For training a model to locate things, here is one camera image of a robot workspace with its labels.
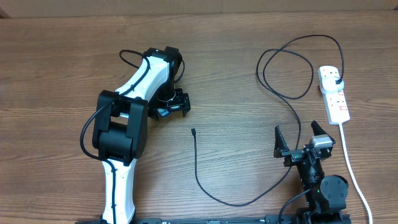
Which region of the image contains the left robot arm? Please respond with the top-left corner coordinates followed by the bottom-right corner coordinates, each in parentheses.
top-left (90, 47), bottom-right (190, 223)

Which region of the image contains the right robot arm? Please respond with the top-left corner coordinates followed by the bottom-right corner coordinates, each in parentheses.
top-left (274, 121), bottom-right (351, 223)

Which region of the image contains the white charger plug adapter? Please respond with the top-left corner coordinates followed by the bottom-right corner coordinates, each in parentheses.
top-left (320, 77), bottom-right (345, 94)

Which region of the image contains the white power strip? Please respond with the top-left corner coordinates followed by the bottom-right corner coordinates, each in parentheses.
top-left (317, 65), bottom-right (350, 125)

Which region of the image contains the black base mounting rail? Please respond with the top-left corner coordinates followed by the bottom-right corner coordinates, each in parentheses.
top-left (75, 215), bottom-right (351, 224)

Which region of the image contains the white power strip cord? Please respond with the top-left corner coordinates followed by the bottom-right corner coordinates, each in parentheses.
top-left (338, 123), bottom-right (374, 224)

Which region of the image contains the blue-screen Samsung smartphone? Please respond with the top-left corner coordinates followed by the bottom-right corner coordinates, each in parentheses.
top-left (157, 108), bottom-right (170, 118)

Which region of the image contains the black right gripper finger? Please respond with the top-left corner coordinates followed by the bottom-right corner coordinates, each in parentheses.
top-left (311, 121), bottom-right (326, 136)
top-left (274, 126), bottom-right (290, 158)

